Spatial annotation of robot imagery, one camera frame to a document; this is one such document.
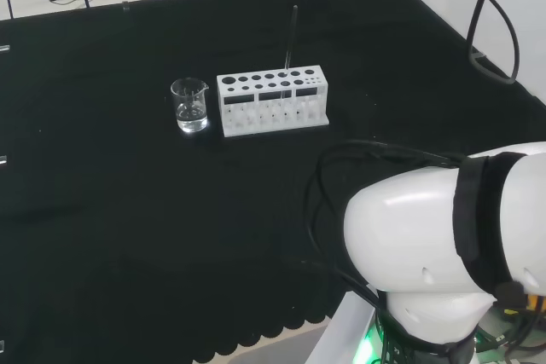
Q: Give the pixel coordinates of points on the white test tube rack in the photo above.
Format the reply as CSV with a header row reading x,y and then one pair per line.
x,y
273,117

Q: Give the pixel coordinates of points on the clear glass beaker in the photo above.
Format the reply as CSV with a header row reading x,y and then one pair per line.
x,y
190,108

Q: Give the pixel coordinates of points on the black table cloth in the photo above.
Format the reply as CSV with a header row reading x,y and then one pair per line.
x,y
106,189

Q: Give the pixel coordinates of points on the clear glass rod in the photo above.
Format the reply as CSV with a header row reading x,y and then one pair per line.
x,y
291,36

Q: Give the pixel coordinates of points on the yellow stop button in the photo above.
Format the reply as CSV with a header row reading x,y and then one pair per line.
x,y
536,301

